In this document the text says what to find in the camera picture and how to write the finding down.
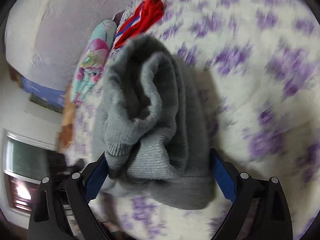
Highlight red blue white folded garment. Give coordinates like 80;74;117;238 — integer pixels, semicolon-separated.
114;0;164;49

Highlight blue floral curtain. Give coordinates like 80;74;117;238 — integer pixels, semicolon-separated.
21;77;66;107

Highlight folded turquoise pink floral blanket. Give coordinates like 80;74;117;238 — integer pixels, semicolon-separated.
70;20;117;105

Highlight grey fleece pants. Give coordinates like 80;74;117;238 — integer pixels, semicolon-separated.
92;35;214;210

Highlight white framed window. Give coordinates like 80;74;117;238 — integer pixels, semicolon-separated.
3;130;64;214

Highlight white purple floral bedsheet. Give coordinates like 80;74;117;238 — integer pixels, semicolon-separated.
67;0;320;240

